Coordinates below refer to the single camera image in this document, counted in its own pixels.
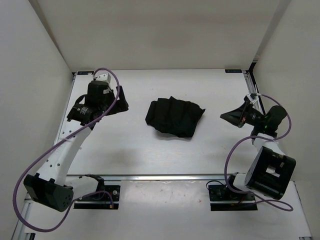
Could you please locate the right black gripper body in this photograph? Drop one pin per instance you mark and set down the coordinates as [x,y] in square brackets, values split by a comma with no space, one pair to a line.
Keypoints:
[254,118]

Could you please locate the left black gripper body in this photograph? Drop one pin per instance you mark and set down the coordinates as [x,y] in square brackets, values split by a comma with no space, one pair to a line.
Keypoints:
[106,104]

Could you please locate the black skirt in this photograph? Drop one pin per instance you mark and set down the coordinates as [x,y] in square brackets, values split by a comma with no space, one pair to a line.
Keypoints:
[174,116]

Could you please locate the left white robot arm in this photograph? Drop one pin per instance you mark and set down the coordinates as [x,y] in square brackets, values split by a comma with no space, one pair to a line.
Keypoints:
[49,186]

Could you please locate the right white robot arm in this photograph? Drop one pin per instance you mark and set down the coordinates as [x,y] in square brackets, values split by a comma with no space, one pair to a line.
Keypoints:
[271,169]

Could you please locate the left blue corner label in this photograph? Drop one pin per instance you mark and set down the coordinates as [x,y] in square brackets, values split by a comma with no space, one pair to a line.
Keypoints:
[84,73]

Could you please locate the blue corner label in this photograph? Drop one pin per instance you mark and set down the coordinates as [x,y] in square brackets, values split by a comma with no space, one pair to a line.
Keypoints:
[233,71]
[84,73]

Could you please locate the right blue corner label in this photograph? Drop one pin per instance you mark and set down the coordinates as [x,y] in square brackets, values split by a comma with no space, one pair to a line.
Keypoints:
[233,71]

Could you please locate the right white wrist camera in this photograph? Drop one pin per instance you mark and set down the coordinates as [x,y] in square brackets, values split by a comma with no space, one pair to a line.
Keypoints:
[253,99]

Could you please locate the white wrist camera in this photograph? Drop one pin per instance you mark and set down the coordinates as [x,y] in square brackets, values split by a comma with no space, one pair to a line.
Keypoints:
[105,77]
[253,99]

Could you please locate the aluminium right side rail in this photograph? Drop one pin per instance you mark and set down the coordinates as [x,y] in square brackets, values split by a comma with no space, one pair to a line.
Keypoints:
[253,89]

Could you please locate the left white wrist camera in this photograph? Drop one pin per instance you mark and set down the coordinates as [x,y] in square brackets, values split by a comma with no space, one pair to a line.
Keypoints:
[105,77]

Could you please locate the aluminium front rail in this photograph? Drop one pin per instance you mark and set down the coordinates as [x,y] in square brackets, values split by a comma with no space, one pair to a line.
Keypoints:
[160,177]

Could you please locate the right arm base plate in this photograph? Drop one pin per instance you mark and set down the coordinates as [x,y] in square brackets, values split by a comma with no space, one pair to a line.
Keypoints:
[223,199]

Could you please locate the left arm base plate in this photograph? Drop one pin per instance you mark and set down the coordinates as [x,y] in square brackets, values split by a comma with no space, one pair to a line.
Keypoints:
[92,192]

